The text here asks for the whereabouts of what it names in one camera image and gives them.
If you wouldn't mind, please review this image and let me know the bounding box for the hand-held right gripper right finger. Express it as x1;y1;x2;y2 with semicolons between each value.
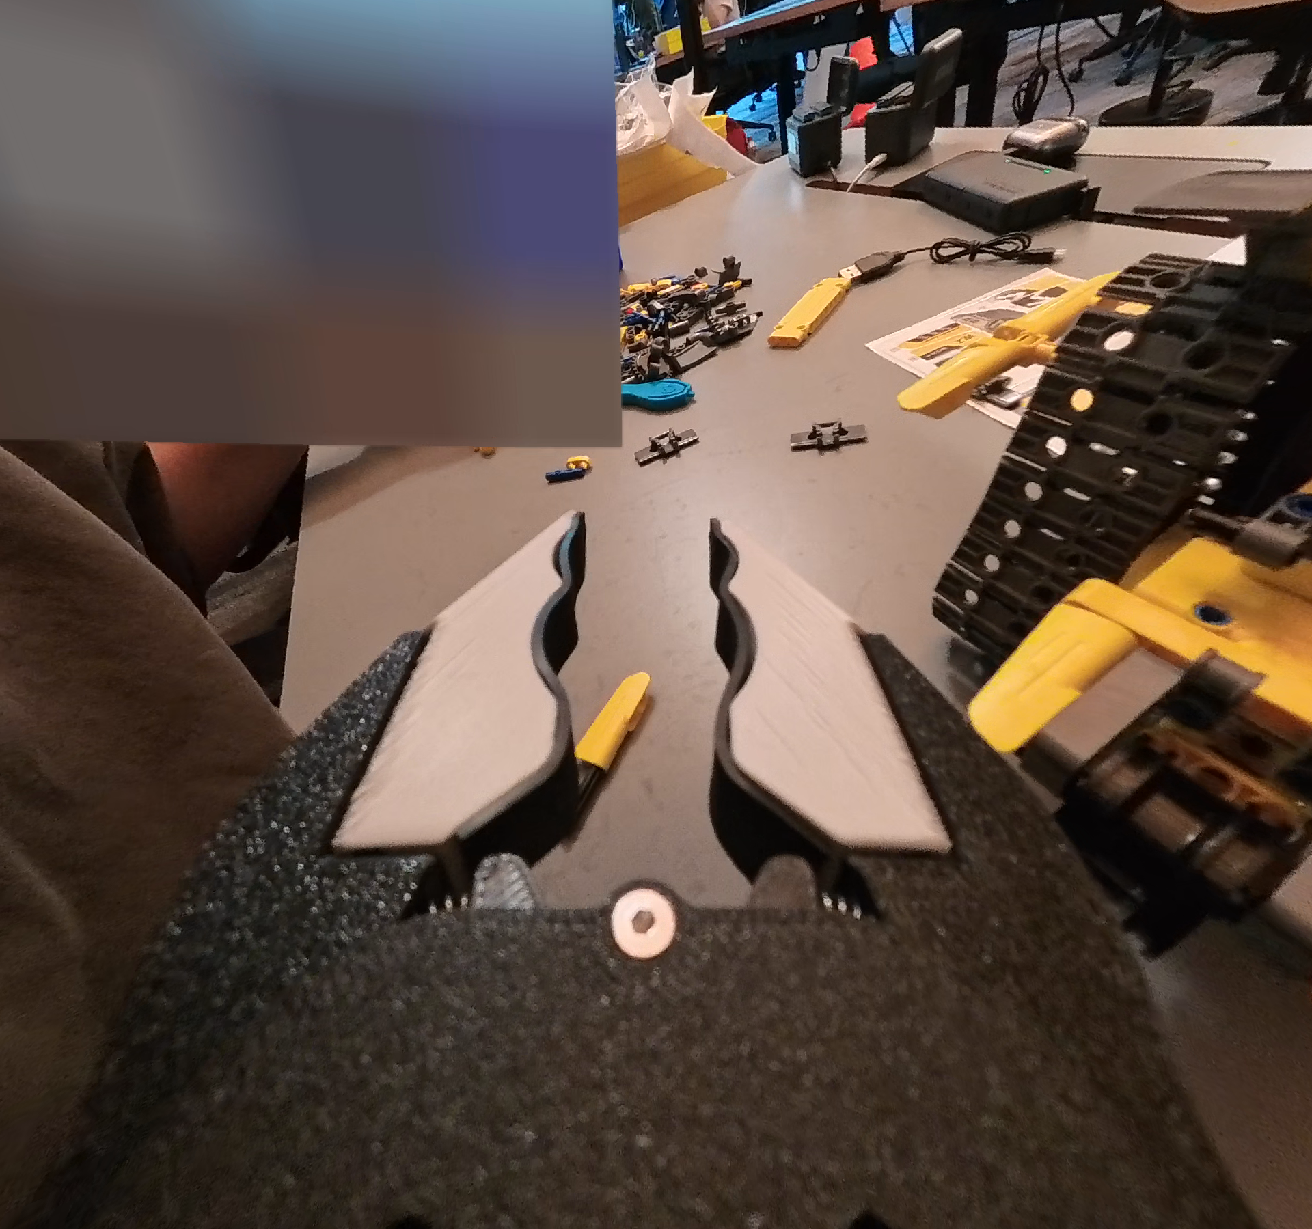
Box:
708;516;949;894

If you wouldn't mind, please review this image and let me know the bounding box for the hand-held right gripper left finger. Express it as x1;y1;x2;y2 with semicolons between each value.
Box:
331;512;586;909

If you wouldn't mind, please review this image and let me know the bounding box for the yellow plastic toy piece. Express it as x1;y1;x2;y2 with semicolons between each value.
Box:
572;670;653;773

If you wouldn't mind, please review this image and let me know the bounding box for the pile of toy building parts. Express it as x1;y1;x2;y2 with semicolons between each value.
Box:
620;248;767;383

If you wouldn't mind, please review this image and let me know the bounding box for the person's left forearm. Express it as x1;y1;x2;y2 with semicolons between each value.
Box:
145;444;312;592

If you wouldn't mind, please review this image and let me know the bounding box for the black office chair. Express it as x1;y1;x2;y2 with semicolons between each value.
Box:
204;530;310;707

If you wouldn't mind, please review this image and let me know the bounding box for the person's brown shirt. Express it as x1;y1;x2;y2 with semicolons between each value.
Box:
0;444;310;1220

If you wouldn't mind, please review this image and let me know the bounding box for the instruction booklet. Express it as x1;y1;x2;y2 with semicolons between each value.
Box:
864;265;1134;433

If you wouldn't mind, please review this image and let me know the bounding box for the long yellow toy block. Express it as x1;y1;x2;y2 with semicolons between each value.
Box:
767;277;849;352

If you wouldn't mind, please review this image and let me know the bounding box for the yellow black tracked toy vehicle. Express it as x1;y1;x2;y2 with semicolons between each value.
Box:
897;222;1312;958

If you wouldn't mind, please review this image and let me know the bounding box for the black box device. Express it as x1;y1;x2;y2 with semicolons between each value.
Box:
926;152;1097;227

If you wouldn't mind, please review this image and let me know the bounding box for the yellow plastic bin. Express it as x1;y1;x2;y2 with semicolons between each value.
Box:
616;140;735;227

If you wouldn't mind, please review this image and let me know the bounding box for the black battery charger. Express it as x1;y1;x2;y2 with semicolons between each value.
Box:
789;56;862;178
864;28;965;165

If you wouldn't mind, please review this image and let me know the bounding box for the grey rounded device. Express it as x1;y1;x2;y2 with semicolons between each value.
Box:
1003;118;1087;165

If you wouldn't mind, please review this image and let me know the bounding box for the white plastic bag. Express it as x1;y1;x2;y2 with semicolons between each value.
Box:
616;56;767;172

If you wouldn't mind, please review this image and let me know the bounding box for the black usb cable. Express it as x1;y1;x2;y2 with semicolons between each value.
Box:
838;234;1067;284

